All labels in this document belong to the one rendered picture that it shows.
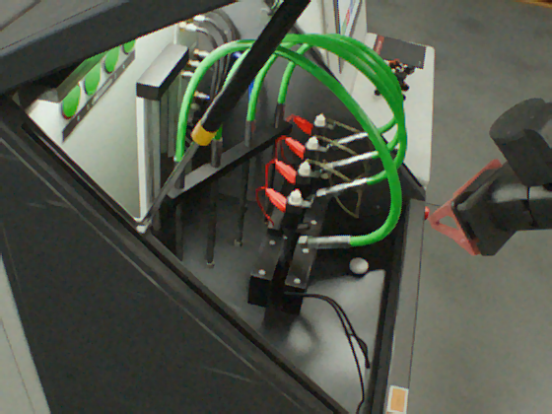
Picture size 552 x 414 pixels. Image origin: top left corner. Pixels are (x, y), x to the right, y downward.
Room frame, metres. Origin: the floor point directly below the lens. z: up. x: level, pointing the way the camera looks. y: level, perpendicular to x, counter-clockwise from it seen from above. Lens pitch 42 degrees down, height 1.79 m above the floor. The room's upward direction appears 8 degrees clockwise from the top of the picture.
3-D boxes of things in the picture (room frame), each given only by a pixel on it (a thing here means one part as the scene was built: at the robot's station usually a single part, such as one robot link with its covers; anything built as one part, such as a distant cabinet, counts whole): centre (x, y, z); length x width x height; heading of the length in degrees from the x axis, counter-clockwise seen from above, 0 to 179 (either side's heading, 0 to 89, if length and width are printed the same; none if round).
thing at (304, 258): (0.89, -0.06, 0.91); 0.34 x 0.10 x 0.15; 172
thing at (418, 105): (1.44, -0.29, 0.97); 0.70 x 0.22 x 0.03; 172
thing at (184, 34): (1.05, 0.18, 1.20); 0.13 x 0.03 x 0.31; 172
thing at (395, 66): (1.48, -0.29, 1.01); 0.23 x 0.11 x 0.06; 172
